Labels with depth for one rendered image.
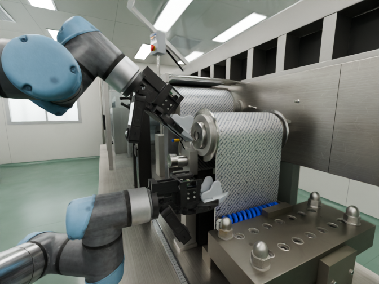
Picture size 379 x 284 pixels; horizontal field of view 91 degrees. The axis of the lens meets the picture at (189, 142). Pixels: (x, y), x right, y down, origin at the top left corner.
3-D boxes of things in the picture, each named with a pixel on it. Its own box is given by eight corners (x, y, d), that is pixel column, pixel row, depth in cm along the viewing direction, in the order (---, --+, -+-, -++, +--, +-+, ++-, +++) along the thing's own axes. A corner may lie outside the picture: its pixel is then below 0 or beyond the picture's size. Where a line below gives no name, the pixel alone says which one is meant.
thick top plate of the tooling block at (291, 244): (207, 253, 46) (207, 230, 45) (310, 215, 62) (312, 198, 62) (255, 317, 31) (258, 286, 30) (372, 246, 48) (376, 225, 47)
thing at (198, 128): (206, 141, 47) (194, 153, 53) (212, 140, 47) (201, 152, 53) (198, 116, 50) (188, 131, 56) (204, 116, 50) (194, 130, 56)
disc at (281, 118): (246, 133, 72) (265, 100, 63) (247, 133, 72) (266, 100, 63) (270, 162, 62) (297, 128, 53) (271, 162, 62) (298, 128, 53)
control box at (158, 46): (147, 54, 97) (146, 34, 95) (158, 57, 101) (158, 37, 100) (154, 51, 92) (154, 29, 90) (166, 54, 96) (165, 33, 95)
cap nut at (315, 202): (304, 204, 58) (305, 190, 57) (311, 202, 60) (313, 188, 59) (316, 209, 55) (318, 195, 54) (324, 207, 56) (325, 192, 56)
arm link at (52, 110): (4, 88, 29) (54, 38, 31) (26, 94, 38) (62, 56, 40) (56, 120, 32) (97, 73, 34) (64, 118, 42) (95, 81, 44)
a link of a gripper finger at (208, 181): (227, 175, 50) (197, 180, 46) (226, 195, 51) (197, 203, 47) (220, 172, 53) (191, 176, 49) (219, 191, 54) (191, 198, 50)
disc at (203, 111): (187, 137, 61) (199, 97, 52) (188, 137, 62) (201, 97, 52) (205, 172, 52) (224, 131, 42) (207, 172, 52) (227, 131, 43)
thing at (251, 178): (214, 221, 51) (215, 155, 48) (275, 203, 60) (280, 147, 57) (215, 222, 50) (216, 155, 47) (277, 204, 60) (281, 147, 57)
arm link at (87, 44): (55, 50, 40) (82, 22, 41) (101, 86, 44) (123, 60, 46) (47, 36, 33) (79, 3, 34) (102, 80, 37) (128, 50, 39)
